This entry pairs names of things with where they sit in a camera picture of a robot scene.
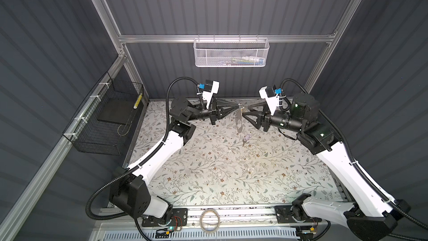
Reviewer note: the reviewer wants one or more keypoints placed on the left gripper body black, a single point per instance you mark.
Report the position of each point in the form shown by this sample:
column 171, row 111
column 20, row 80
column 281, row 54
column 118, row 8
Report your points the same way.
column 213, row 114

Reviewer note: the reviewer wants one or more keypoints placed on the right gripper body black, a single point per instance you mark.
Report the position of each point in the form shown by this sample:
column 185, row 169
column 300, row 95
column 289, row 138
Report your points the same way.
column 264, row 120

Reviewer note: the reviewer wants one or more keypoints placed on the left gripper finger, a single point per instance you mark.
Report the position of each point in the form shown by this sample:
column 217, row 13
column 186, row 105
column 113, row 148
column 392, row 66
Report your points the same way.
column 226, row 103
column 224, row 111

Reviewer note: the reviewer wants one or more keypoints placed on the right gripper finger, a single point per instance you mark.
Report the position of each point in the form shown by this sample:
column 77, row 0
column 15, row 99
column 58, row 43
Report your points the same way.
column 258, row 107
column 255, row 118

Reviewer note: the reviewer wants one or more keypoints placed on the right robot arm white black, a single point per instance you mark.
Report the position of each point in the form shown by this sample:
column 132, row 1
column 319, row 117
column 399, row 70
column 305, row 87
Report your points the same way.
column 369, row 216

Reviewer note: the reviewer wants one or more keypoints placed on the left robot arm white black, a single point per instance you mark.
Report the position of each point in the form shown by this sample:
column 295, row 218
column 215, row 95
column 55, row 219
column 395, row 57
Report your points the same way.
column 130, row 192

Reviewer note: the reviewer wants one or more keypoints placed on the items in white basket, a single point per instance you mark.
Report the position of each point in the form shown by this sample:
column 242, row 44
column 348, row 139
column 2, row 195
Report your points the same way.
column 252, row 61

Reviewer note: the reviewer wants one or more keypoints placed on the yellow marker in black basket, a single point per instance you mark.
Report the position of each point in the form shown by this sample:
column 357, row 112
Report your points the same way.
column 137, row 102

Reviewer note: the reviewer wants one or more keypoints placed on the black pad in basket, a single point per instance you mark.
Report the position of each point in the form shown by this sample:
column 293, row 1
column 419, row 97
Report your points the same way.
column 117, row 111

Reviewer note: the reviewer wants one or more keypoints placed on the tape roll clear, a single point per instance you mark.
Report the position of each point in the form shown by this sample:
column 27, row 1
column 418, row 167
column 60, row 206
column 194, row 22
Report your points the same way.
column 210, row 221

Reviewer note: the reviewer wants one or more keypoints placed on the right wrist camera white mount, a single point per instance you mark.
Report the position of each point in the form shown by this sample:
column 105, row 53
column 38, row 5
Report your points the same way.
column 272, row 96

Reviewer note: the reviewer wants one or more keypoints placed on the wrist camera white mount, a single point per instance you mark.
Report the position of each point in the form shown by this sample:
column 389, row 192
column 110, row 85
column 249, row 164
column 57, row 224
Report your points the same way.
column 206, row 91
column 272, row 96

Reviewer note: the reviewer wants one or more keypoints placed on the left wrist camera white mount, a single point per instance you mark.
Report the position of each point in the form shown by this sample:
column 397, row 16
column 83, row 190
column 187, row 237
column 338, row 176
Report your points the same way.
column 206, row 91

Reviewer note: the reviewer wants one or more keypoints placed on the white wire mesh basket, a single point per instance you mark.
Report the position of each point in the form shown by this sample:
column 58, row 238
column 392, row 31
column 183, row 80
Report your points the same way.
column 209, row 51

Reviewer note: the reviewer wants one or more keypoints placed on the black wire basket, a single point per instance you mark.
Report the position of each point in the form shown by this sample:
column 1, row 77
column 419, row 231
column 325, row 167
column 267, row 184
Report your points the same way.
column 88, row 135

